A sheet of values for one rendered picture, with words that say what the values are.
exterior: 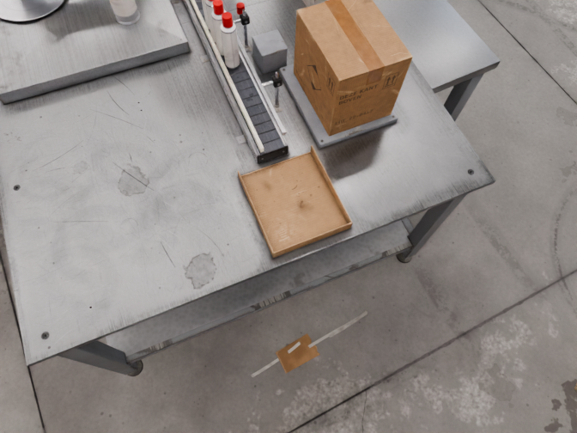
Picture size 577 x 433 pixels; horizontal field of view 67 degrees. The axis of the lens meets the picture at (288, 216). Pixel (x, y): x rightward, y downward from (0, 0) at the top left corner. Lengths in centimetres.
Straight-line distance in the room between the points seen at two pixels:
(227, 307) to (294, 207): 69
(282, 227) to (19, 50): 114
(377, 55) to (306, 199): 47
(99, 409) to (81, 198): 103
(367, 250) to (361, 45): 96
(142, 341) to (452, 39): 172
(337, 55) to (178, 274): 79
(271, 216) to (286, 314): 85
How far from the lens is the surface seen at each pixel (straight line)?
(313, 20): 145
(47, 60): 184
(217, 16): 158
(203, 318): 191
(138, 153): 155
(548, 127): 303
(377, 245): 203
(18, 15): 203
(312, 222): 136
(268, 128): 147
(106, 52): 179
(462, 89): 201
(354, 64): 134
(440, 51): 188
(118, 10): 183
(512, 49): 334
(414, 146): 157
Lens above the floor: 207
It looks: 65 degrees down
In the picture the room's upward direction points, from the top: 4 degrees clockwise
